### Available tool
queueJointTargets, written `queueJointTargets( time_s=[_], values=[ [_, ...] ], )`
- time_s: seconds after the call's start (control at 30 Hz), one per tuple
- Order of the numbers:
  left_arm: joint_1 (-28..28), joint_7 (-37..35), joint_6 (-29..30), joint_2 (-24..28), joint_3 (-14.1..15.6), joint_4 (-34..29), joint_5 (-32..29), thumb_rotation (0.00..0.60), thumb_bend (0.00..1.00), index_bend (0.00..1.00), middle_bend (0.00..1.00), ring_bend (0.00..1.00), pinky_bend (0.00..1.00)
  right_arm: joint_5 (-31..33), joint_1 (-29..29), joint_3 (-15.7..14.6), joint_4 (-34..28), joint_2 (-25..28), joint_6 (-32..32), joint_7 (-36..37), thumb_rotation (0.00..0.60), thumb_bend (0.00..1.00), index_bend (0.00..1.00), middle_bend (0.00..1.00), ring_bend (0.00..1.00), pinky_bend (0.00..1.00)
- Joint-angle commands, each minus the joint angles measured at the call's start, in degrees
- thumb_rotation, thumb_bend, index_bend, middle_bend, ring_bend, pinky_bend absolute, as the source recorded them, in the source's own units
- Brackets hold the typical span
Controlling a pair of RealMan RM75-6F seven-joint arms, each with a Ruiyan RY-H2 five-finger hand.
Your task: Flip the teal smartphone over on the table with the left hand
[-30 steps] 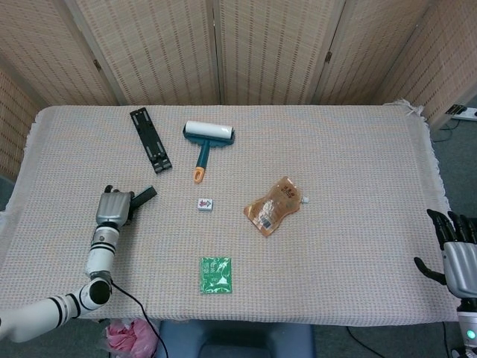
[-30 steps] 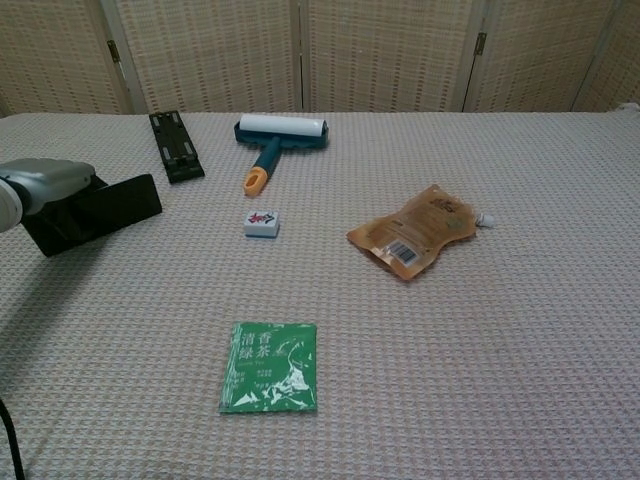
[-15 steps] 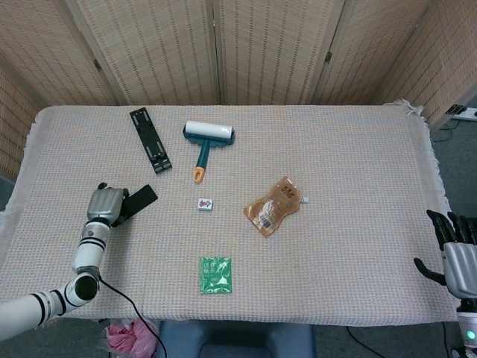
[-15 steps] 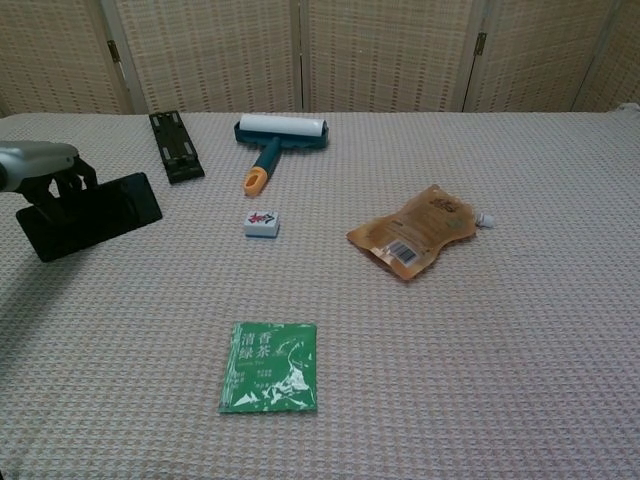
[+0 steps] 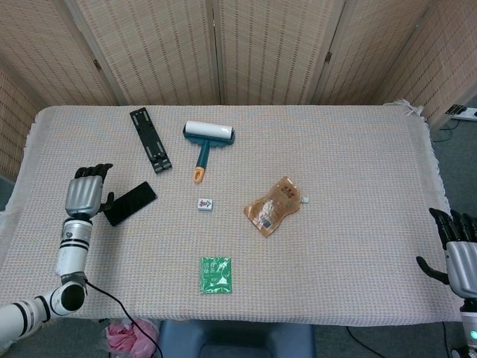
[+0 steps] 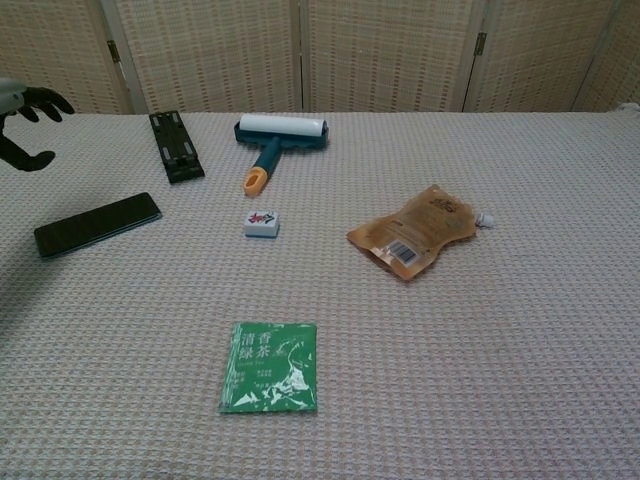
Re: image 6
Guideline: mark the green tea sachet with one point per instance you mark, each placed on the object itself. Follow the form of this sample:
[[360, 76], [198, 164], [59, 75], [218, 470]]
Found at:
[[270, 370]]

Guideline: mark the brown spouted refill pouch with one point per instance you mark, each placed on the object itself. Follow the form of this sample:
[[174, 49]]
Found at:
[[417, 235]]

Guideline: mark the black plastic bracket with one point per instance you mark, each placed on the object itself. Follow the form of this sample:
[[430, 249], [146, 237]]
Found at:
[[175, 146]]

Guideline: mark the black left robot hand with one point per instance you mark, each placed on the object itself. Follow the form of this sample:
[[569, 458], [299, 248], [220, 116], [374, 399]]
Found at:
[[37, 100]]

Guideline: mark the teal smartphone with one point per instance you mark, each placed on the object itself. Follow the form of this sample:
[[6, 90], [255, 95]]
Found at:
[[95, 225]]

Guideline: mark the waffle weave table cloth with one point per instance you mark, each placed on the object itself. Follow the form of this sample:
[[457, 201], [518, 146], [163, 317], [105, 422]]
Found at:
[[450, 350]]

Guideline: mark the woven folding screen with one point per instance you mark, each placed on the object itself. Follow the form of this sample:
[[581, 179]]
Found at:
[[320, 55]]

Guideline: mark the white mahjong tile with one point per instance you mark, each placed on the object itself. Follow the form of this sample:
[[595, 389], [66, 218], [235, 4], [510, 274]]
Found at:
[[261, 224]]

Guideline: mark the teal lint roller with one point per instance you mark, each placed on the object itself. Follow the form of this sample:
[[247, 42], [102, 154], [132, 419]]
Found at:
[[280, 132]]

